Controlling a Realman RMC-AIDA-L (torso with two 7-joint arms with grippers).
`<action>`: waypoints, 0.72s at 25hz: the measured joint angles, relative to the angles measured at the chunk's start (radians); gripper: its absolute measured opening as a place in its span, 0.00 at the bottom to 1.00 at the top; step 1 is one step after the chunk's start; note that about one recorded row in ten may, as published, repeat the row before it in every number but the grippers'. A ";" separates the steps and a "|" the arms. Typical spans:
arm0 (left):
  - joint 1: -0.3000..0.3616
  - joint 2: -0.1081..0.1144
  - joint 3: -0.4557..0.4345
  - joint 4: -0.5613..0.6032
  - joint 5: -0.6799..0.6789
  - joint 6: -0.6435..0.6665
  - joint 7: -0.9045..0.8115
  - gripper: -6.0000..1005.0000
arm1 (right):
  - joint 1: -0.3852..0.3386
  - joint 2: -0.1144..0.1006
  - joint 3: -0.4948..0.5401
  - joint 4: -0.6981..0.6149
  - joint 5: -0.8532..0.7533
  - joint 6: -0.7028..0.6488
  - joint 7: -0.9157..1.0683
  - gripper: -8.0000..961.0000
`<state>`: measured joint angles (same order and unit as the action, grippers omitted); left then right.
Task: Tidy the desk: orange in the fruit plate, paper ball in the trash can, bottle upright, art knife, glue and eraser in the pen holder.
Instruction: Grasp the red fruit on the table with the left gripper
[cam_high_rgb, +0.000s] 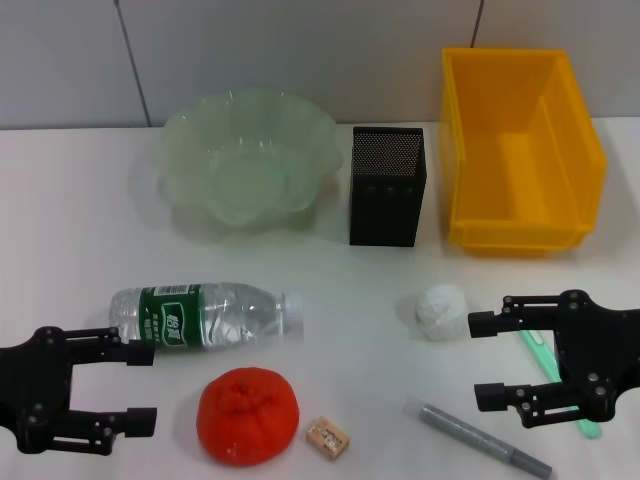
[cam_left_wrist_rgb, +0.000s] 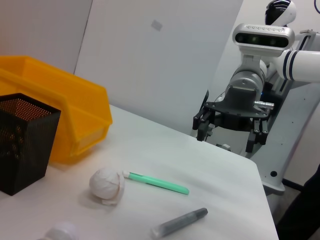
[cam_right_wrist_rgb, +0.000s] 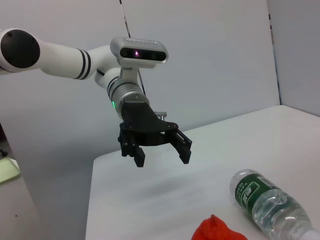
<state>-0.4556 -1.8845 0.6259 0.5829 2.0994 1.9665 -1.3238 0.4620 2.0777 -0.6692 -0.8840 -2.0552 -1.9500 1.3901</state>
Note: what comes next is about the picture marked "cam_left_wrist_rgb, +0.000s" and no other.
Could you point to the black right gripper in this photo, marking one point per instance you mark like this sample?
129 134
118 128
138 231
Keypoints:
240 105

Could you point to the green pen with white cap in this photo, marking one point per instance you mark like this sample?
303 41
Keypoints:
160 183

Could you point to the grey marker pen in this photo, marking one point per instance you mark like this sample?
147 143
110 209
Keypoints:
180 221

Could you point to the white paper ball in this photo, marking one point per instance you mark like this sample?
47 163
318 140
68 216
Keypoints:
105 183

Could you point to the clear water bottle green label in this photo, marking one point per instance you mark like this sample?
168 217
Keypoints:
60 231

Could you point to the black mesh pen holder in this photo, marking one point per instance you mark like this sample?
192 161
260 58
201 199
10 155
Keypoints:
25 150

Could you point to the grey robot torso column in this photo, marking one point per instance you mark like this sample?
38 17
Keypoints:
300 125

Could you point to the dark bulky object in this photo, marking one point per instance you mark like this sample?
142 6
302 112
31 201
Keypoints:
302 207

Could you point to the white black robot head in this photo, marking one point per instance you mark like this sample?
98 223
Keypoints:
282 12

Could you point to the yellow plastic storage bin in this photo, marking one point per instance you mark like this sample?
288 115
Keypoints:
82 100

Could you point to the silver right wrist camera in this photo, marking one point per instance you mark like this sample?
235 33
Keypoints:
262 37

